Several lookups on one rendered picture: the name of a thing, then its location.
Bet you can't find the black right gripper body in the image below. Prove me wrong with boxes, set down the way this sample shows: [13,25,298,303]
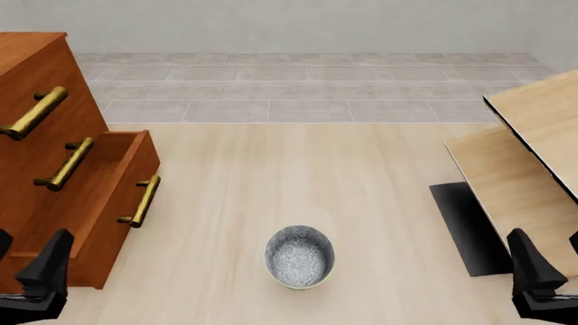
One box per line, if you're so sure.
[510,291,578,325]

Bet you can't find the wooden drawer with longest handle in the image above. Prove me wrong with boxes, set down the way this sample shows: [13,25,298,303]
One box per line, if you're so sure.
[0,35,91,163]

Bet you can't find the wooden drawer with shortest handle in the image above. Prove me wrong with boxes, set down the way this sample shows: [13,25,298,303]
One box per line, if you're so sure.
[7,129,162,291]

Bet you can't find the mid-length brass handle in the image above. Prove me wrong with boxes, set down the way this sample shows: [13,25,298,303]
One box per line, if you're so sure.
[33,136,95,192]

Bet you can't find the shortest brass handle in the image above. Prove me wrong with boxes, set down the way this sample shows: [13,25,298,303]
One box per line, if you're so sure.
[117,173,162,229]

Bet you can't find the flat black panel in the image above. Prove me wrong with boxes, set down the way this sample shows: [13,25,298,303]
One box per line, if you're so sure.
[428,181,514,278]

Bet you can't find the grey patterned bowl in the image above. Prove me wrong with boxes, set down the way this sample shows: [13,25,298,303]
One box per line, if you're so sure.
[264,225,337,291]

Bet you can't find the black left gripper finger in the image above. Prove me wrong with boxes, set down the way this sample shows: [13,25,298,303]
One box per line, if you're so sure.
[0,228,14,261]
[14,227,75,301]

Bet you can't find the wooden drawer with mid-length handle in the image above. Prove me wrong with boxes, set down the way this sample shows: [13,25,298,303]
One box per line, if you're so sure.
[0,84,109,235]

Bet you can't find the wooden cabinet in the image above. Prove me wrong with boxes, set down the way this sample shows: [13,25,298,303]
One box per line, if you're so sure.
[0,32,162,295]

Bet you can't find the longest brass handle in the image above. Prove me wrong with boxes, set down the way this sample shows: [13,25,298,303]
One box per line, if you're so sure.
[0,85,70,142]

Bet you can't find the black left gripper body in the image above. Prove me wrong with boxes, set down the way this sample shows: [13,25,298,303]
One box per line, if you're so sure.
[0,291,70,325]

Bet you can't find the pale wooden board, black edge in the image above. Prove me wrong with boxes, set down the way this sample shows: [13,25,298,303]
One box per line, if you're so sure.
[482,69,578,206]

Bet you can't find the pale wooden board, white edge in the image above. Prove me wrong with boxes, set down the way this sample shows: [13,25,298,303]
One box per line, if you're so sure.
[443,123,578,284]

